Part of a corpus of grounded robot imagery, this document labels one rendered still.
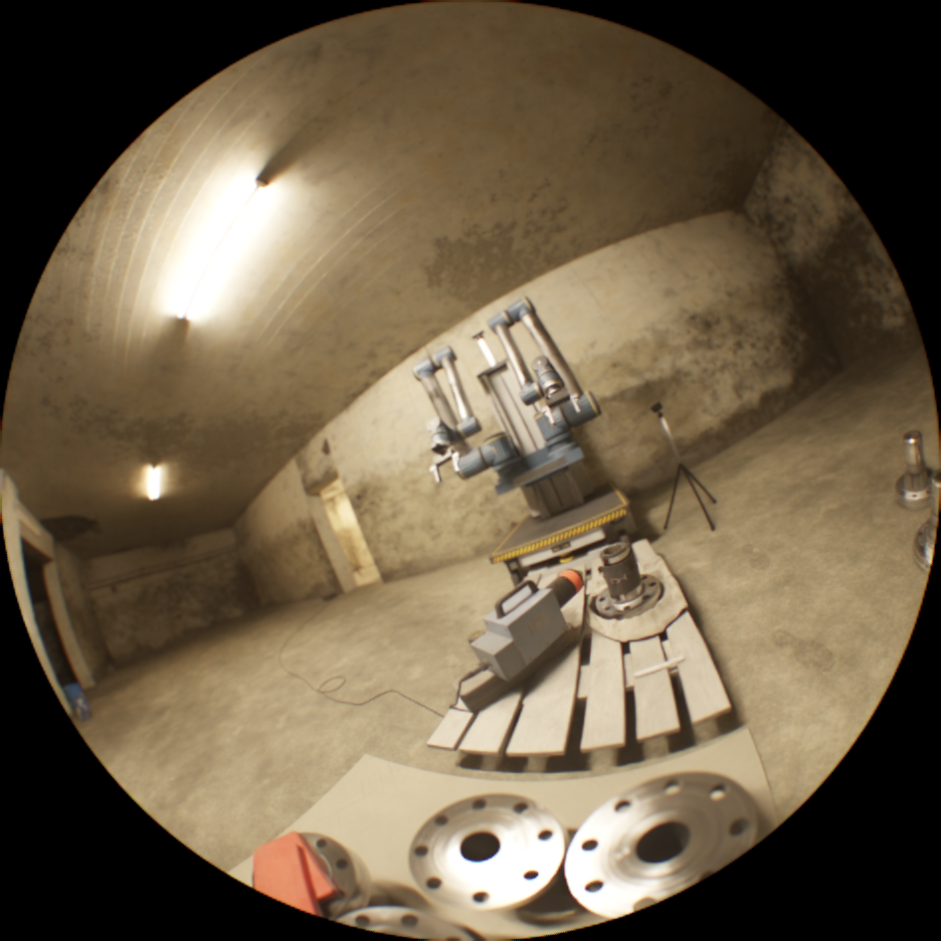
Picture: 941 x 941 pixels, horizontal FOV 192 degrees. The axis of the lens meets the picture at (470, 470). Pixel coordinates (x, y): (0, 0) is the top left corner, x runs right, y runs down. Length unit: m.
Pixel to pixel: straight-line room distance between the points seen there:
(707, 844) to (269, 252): 2.98
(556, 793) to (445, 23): 3.15
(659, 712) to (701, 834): 0.38
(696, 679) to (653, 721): 0.15
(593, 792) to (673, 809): 0.35
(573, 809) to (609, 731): 0.23
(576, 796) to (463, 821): 0.32
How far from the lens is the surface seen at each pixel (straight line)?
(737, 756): 0.84
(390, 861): 0.97
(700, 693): 0.79
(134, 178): 2.41
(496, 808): 0.62
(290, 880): 0.71
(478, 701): 0.97
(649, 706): 0.79
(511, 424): 2.46
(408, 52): 2.25
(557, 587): 1.01
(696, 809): 0.54
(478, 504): 3.59
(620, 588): 1.07
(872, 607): 1.16
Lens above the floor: 0.78
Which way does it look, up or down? 5 degrees up
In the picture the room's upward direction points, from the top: 24 degrees counter-clockwise
